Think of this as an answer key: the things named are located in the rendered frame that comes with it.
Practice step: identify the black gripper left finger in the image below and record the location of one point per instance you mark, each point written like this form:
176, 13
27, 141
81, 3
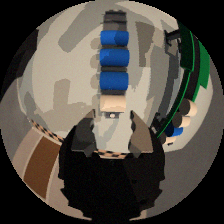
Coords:
80, 142

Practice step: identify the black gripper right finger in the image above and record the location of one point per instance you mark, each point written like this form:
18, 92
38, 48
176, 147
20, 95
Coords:
144, 144

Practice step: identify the blue plastic bar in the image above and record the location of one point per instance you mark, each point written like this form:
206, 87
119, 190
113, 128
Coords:
114, 57
114, 37
114, 81
171, 131

